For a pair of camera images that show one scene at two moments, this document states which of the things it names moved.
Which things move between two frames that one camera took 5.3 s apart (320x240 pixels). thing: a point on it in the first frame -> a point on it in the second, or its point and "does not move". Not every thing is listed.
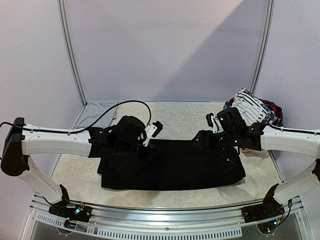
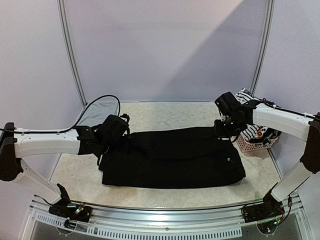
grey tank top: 93,110 does not move
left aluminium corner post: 68,51 does not move
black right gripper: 203,138 -> 222,128
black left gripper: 142,159 -> 127,146
